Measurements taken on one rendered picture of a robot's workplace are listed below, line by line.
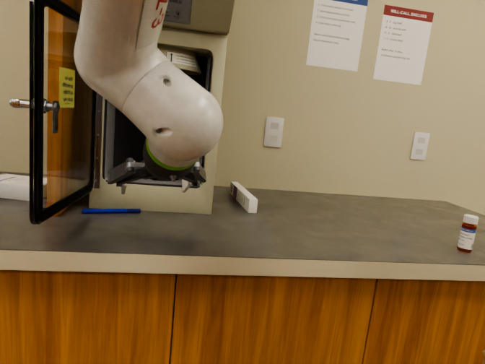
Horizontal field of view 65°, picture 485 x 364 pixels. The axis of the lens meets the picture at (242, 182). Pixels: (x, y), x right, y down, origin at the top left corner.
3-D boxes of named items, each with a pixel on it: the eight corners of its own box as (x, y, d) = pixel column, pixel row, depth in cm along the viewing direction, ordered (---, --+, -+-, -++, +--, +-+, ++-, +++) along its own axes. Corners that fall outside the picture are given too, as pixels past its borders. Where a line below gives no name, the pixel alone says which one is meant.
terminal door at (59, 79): (92, 191, 97) (97, 24, 89) (33, 227, 67) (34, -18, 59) (89, 191, 97) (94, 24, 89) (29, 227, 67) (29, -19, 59)
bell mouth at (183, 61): (139, 69, 112) (140, 50, 111) (199, 76, 115) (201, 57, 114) (133, 63, 95) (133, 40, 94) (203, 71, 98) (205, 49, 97)
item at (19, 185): (3, 186, 111) (3, 172, 111) (57, 192, 111) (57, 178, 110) (-27, 195, 100) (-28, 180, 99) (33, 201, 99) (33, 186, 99)
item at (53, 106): (60, 133, 69) (60, 101, 68) (55, 133, 67) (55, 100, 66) (49, 131, 69) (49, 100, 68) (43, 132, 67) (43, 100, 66)
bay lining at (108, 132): (116, 165, 122) (121, 50, 115) (198, 171, 127) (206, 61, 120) (102, 180, 98) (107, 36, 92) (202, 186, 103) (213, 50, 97)
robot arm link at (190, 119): (197, 161, 48) (248, 107, 52) (121, 92, 47) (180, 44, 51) (177, 189, 60) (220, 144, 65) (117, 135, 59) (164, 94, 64)
